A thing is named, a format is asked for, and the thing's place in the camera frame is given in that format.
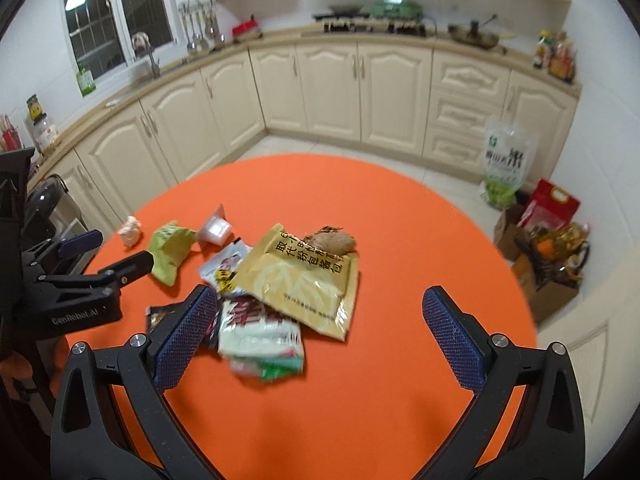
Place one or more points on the white green red packet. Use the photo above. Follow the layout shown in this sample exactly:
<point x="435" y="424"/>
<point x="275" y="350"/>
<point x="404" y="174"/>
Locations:
<point x="262" y="340"/>

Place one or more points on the large brown cardboard box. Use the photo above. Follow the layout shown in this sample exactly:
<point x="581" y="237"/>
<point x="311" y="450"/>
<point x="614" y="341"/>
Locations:
<point x="550" y="295"/>

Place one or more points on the green bottle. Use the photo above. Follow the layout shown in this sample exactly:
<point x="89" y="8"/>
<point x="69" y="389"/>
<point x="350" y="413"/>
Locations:
<point x="85" y="80"/>

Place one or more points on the cluster of condiment bottles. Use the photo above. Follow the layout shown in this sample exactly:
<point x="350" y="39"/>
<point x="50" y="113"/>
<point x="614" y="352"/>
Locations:
<point x="555" y="60"/>

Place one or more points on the dark wok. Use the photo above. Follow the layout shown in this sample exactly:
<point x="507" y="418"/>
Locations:
<point x="345" y="9"/>

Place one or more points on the cream kitchen base cabinets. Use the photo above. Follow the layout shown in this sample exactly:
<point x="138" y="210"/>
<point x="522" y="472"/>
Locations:
<point x="325" y="90"/>

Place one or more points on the red container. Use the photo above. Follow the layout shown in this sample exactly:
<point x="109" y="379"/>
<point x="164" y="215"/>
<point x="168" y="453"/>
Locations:
<point x="246" y="30"/>

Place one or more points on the light green packet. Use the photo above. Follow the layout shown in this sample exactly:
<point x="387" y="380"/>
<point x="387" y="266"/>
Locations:
<point x="172" y="252"/>

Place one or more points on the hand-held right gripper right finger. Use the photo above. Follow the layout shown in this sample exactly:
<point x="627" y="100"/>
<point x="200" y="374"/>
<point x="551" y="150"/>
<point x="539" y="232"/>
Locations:
<point x="452" y="340"/>

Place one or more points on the hanging utensil rack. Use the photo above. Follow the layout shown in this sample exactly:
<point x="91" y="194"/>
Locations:
<point x="200" y="25"/>

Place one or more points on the white panel door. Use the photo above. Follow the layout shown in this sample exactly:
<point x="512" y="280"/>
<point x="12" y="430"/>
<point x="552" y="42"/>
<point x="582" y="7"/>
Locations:
<point x="585" y="360"/>

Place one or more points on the steel faucet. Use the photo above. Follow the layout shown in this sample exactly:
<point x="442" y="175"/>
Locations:
<point x="150" y="57"/>

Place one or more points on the white tissue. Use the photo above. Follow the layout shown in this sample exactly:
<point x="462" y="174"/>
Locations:
<point x="131" y="231"/>

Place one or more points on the small white yellow packet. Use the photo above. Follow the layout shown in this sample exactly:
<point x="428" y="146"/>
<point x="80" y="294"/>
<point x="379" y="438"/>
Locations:
<point x="225" y="265"/>

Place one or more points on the red utensil holder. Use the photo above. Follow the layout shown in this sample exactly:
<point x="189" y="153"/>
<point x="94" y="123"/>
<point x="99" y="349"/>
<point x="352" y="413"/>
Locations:
<point x="10" y="135"/>

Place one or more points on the pile of assorted groceries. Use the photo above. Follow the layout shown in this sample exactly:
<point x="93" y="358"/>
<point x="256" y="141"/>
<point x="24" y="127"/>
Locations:
<point x="560" y="247"/>

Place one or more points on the red gift box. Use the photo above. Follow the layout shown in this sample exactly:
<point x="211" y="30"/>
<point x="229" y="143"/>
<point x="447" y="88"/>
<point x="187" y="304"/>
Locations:
<point x="552" y="205"/>

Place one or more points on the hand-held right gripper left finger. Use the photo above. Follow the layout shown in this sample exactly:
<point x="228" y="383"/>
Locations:
<point x="185" y="340"/>

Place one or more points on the dark sliding window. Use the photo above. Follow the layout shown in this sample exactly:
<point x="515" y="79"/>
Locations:
<point x="120" y="15"/>

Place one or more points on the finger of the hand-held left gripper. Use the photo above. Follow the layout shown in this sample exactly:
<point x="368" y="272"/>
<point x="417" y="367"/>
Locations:
<point x="82" y="242"/>
<point x="130" y="267"/>

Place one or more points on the small brown cardboard box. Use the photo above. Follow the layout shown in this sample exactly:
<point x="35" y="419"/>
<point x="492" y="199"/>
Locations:
<point x="507" y="232"/>

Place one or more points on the steel frying pan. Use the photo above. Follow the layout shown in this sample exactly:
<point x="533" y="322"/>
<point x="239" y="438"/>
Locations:
<point x="475" y="35"/>

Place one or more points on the large yellow packet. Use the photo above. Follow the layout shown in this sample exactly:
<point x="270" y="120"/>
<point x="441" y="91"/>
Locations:
<point x="300" y="290"/>

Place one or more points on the white plastic cup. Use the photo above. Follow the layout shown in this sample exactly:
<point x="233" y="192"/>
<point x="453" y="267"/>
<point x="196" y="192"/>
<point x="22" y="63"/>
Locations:
<point x="216" y="230"/>

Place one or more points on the black snack packet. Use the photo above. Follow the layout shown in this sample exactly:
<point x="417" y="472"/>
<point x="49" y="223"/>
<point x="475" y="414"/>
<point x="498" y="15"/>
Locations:
<point x="157" y="320"/>

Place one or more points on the orange round table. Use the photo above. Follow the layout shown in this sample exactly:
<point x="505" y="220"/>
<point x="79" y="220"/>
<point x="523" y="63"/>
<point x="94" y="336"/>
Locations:
<point x="400" y="240"/>

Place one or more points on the yellow black packet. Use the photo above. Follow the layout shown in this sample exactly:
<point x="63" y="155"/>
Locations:
<point x="34" y="106"/>

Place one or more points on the clear jar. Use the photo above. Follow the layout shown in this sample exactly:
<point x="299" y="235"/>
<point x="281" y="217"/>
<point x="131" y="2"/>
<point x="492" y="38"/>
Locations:
<point x="44" y="135"/>

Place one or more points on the white green rice bag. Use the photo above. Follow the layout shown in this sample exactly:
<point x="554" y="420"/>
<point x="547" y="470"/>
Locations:
<point x="507" y="165"/>

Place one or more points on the black gas stove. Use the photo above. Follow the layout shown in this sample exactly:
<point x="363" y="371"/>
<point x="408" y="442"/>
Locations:
<point x="375" y="27"/>

